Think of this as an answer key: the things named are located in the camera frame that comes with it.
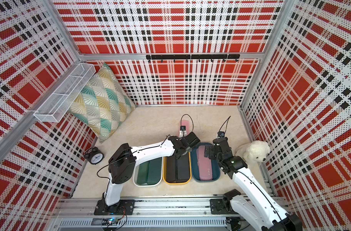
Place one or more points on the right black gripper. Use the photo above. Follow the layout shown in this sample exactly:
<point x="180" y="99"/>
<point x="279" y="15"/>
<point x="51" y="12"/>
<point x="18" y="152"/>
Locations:
<point x="211" y="155"/>

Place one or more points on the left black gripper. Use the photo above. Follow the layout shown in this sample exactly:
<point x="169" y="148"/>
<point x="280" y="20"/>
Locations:
<point x="190" y="149"/>

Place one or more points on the pink pencil case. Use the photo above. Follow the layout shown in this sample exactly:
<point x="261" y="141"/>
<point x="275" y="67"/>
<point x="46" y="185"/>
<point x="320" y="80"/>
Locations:
<point x="186" y="123"/>
<point x="204" y="165"/>

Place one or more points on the black pencil case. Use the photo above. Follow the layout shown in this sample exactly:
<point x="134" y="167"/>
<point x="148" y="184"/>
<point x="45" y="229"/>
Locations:
<point x="171" y="169"/>
<point x="183" y="169"/>

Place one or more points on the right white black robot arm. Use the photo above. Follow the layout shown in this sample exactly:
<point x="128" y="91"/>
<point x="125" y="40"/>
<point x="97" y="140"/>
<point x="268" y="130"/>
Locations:
<point x="263" y="213"/>

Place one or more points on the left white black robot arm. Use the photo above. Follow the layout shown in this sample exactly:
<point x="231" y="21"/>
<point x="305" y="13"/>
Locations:
<point x="124" y="161"/>

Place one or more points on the teal storage tray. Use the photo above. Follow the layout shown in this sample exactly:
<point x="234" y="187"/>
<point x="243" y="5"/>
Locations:
<point x="195" y="169"/>

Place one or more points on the yellow storage tray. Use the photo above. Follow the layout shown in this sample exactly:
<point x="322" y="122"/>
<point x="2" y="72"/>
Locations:
<point x="164" y="172"/>

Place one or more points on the white storage tray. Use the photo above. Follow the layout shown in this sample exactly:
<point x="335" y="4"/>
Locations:
<point x="144" y="185"/>

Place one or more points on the white plush seal toy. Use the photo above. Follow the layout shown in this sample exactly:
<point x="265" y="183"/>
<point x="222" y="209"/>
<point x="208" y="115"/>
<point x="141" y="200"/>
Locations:
<point x="253" y="153"/>

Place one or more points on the black alarm clock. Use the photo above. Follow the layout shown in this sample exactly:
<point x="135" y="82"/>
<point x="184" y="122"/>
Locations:
<point x="93" y="155"/>

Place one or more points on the patterned throw pillow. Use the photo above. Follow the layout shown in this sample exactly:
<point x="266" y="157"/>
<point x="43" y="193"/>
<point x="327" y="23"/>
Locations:
<point x="102" y="104"/>

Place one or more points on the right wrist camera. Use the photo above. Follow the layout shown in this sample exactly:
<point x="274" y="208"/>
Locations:
<point x="221" y="134"/>

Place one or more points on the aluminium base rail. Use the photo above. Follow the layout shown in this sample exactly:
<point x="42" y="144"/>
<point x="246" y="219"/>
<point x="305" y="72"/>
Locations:
<point x="191" y="206"/>

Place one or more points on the black hook rail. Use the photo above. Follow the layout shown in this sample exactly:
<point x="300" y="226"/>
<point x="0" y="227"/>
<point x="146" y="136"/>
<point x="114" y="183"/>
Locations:
<point x="193" y="57"/>

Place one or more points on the white wire mesh shelf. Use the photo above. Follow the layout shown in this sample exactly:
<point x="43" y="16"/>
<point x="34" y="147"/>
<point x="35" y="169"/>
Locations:
<point x="59" y="101"/>

